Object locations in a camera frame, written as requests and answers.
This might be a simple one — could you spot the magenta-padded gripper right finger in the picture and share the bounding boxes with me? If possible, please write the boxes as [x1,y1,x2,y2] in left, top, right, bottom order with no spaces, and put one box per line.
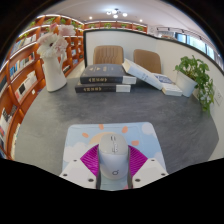
[126,143,169,189]

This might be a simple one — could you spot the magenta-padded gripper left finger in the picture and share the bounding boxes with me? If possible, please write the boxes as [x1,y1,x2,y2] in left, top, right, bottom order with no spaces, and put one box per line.
[59,143,102,190]

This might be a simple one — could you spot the light grey computer mouse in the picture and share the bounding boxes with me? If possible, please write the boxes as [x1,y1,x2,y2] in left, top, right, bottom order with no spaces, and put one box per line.
[98,133,130,181]

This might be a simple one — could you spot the pastel sun-print mouse pad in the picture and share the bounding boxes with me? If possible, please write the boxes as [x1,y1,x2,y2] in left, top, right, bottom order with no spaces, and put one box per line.
[61,121,167,178]

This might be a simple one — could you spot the dark navy hardcover book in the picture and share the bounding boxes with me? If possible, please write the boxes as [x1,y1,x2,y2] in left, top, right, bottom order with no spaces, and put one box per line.
[79,63,137,85]
[74,82,132,94]

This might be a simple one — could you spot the green plant in white pot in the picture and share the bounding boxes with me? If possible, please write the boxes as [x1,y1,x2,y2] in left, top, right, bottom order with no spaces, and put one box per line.
[174,54,215,116]

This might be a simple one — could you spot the thick white book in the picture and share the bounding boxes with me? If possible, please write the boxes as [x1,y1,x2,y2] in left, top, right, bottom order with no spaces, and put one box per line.
[121,58,164,91]

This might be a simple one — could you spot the white vase with pink flowers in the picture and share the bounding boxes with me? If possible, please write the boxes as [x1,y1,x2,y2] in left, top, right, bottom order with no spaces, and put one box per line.
[35,23,78,93]

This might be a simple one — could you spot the orange wooden bookshelf unit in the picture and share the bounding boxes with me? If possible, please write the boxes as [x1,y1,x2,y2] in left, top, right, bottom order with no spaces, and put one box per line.
[0,13,148,161]

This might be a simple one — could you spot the tan padded chair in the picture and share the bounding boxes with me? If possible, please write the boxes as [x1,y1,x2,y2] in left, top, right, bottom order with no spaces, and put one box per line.
[92,45,125,66]
[133,48,162,75]

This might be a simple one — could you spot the window with grey curtains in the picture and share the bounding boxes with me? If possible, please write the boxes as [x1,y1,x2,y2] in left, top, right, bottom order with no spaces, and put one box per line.
[156,26,224,69]

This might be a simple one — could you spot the multi-bulb ceiling lamp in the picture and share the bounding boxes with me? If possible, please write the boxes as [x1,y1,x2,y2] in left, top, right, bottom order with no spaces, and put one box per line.
[105,8,129,19]

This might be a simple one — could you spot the white wall power outlet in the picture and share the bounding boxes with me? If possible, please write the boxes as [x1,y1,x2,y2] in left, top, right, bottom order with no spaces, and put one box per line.
[214,89,224,106]

